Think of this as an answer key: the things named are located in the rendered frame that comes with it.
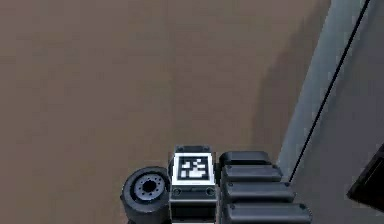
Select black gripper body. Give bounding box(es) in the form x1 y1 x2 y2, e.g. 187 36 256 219
119 165 172 224

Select grey door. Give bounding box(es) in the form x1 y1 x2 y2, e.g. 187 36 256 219
277 0 384 224

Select black door handle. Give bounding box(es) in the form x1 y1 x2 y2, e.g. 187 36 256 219
346 143 384 213

